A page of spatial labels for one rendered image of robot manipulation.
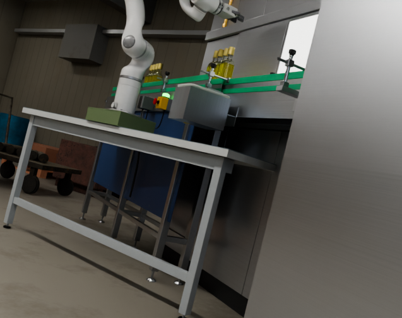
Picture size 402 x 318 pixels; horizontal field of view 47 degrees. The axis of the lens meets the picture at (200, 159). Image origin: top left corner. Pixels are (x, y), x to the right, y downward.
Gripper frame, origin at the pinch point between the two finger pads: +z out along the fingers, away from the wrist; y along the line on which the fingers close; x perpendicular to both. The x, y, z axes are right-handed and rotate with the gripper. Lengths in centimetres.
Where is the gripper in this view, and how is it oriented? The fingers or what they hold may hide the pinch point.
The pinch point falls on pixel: (237, 18)
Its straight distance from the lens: 268.5
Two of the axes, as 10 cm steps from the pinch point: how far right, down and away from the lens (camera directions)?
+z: 7.2, 1.9, 6.6
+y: -6.5, -1.5, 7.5
